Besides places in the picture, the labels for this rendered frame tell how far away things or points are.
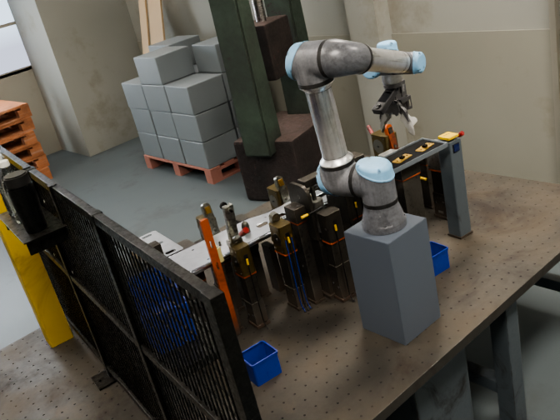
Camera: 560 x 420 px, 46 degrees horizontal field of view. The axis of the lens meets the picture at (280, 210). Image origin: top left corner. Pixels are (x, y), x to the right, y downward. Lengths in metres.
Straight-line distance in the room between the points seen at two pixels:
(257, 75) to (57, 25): 3.57
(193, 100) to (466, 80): 2.38
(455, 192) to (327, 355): 0.92
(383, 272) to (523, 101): 2.83
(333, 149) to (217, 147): 4.07
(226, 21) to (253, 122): 0.77
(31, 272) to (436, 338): 1.59
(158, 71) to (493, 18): 3.02
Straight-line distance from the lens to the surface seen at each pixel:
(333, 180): 2.22
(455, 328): 2.42
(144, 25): 7.73
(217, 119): 6.18
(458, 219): 2.92
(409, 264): 2.26
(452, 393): 2.60
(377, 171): 2.14
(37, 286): 2.88
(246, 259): 2.46
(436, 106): 5.30
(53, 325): 2.96
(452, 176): 2.83
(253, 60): 5.06
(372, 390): 2.21
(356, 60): 2.04
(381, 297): 2.31
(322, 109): 2.13
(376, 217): 2.20
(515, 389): 2.89
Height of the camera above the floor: 2.11
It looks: 23 degrees down
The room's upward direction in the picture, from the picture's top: 14 degrees counter-clockwise
